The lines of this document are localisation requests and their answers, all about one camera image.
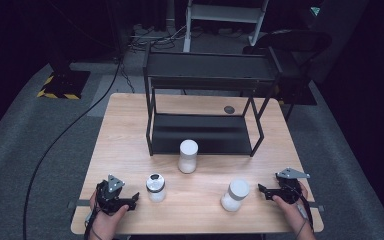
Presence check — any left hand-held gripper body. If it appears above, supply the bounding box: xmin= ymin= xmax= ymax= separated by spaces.
xmin=94 ymin=173 xmax=130 ymax=215

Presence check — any person's right hand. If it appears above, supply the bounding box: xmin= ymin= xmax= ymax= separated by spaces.
xmin=272 ymin=181 xmax=310 ymax=232

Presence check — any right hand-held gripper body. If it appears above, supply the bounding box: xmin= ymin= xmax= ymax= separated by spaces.
xmin=272 ymin=167 xmax=311 ymax=205

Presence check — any black two-tier metal rack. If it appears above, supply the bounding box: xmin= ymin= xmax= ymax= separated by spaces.
xmin=142 ymin=41 xmax=285 ymax=158

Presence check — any right hand-held gripper cable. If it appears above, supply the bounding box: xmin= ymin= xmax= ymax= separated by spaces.
xmin=288 ymin=184 xmax=315 ymax=233

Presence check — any left hand-held gripper cable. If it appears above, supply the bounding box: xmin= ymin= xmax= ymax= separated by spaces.
xmin=83 ymin=199 xmax=100 ymax=240

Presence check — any long black floor cable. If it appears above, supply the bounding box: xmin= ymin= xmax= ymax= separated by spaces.
xmin=22 ymin=56 xmax=123 ymax=240

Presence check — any person's left hand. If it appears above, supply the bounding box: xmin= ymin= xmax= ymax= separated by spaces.
xmin=89 ymin=189 xmax=130 ymax=240

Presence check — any black yellow striped stand base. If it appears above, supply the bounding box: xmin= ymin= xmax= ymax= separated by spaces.
xmin=36 ymin=69 xmax=92 ymax=101

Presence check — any white jar with silver lid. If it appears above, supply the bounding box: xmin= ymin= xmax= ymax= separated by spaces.
xmin=145 ymin=172 xmax=167 ymax=203

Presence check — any white metal frame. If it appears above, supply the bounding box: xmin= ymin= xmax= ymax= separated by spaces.
xmin=182 ymin=0 xmax=270 ymax=53

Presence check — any black chair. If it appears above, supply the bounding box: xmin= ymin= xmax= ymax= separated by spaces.
xmin=242 ymin=28 xmax=333 ymax=122

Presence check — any hand-held gripper cable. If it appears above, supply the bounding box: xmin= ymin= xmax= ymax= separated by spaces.
xmin=83 ymin=199 xmax=100 ymax=240
xmin=288 ymin=184 xmax=315 ymax=233

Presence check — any bundle of floor cables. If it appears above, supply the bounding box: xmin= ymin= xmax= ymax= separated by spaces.
xmin=126 ymin=23 xmax=188 ymax=53

